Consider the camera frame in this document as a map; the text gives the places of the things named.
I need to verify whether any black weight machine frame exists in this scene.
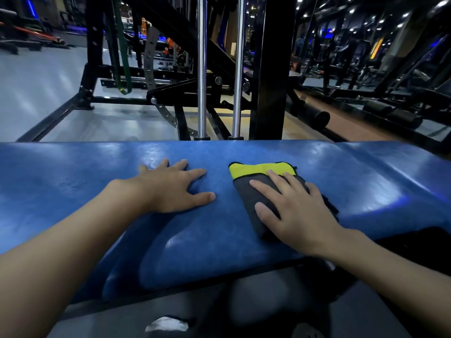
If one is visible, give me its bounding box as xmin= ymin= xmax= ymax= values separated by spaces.
xmin=16 ymin=0 xmax=253 ymax=143

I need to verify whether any chrome guide rod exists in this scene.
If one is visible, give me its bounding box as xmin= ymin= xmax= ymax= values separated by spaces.
xmin=196 ymin=0 xmax=209 ymax=140
xmin=231 ymin=0 xmax=246 ymax=139

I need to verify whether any blue padded bench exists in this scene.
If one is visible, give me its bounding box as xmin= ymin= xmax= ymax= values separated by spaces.
xmin=0 ymin=139 xmax=451 ymax=314

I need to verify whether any green resistance band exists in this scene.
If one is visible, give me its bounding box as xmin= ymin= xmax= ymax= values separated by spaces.
xmin=105 ymin=0 xmax=133 ymax=95

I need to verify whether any grey and yellow cleaning cloth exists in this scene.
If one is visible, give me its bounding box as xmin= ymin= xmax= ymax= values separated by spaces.
xmin=228 ymin=161 xmax=340 ymax=240

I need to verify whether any person's left hand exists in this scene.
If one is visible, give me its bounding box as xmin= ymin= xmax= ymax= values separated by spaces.
xmin=135 ymin=159 xmax=216 ymax=214

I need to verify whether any black gym equipment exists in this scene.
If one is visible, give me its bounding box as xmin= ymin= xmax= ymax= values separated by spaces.
xmin=292 ymin=0 xmax=451 ymax=154

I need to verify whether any person's right forearm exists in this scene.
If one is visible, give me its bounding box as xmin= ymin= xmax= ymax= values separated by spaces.
xmin=327 ymin=228 xmax=451 ymax=335

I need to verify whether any black foam roller pad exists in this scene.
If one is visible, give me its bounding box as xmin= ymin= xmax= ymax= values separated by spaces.
xmin=286 ymin=98 xmax=331 ymax=130

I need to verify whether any person's right hand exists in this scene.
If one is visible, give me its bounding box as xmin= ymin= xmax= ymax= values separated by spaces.
xmin=249 ymin=169 xmax=344 ymax=257

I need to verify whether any person's left forearm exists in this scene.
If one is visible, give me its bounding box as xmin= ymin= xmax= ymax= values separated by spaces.
xmin=0 ymin=179 xmax=148 ymax=338

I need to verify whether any perforated steel adjustment arc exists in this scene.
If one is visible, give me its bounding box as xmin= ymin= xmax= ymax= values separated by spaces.
xmin=143 ymin=26 xmax=200 ymax=138

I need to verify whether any black machine column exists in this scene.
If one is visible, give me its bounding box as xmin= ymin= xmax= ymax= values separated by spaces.
xmin=249 ymin=0 xmax=297 ymax=140

